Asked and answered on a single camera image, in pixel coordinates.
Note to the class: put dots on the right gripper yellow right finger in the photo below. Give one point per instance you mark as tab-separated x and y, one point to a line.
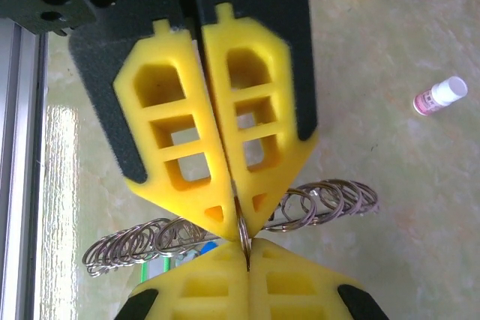
300	290

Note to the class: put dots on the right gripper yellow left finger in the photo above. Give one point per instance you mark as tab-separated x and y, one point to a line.
210	290

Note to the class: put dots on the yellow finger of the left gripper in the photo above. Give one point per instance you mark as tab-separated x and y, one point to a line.
112	110
288	72

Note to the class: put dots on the green key tag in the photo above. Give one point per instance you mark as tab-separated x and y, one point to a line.
144	273

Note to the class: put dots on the metal keyring holder with rings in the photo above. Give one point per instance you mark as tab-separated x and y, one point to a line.
360	205

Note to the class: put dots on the small white capped vial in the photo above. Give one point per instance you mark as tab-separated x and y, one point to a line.
438	97

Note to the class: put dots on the aluminium mounting rail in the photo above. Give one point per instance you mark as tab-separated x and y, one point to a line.
18	147

